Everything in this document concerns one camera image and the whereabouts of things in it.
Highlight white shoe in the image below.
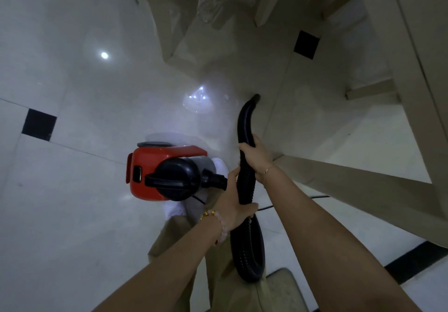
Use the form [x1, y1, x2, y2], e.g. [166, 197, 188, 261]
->
[211, 157, 230, 180]
[164, 199, 189, 222]

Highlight beige trousers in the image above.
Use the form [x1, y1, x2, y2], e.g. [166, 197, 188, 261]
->
[148, 191, 309, 312]

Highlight thin gold chain bracelet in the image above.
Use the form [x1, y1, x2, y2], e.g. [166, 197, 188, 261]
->
[255, 164, 278, 186]

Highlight black power cable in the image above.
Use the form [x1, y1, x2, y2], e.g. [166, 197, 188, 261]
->
[256, 195, 330, 212]

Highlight person's left hand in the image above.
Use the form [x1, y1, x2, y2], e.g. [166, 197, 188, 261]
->
[209, 167, 260, 241]

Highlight pink bead and gold bracelet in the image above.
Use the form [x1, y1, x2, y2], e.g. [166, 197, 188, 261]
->
[199, 209, 232, 246]

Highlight translucent lace tablecloth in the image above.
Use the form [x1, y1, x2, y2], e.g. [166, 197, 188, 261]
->
[124, 0, 317, 72]

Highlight cream wooden chair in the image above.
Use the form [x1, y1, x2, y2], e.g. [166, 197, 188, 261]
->
[252, 0, 401, 104]

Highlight person's right hand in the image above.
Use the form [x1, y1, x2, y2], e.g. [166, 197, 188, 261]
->
[238, 134, 277, 185]

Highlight grey mat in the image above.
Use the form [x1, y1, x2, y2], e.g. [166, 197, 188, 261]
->
[265, 268, 302, 312]

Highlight person's left forearm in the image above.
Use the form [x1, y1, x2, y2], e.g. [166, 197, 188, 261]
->
[92, 217, 224, 312]

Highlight person's right forearm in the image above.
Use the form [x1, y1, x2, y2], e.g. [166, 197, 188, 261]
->
[262, 168, 425, 312]

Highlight red and black vacuum cleaner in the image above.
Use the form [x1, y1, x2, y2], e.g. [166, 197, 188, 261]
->
[126, 141, 229, 202]

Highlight cream wooden table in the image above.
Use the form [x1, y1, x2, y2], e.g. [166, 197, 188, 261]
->
[272, 0, 448, 249]

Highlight black corrugated vacuum hose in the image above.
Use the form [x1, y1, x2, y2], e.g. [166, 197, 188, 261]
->
[234, 93, 266, 283]

